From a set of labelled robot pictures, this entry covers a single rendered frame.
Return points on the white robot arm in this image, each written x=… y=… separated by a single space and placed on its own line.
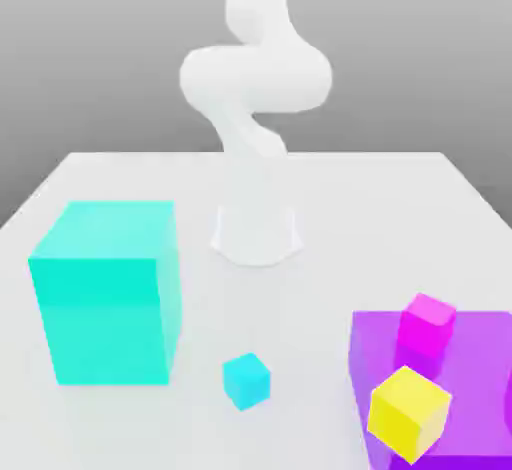
x=256 y=78

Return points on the small cyan cube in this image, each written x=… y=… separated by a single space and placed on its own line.
x=246 y=382

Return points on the small magenta cube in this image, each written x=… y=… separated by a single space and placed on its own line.
x=424 y=330

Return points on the small yellow cube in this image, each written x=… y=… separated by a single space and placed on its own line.
x=404 y=414

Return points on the large turquoise box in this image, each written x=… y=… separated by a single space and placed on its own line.
x=100 y=318

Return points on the large purple box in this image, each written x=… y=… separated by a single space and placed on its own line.
x=476 y=358

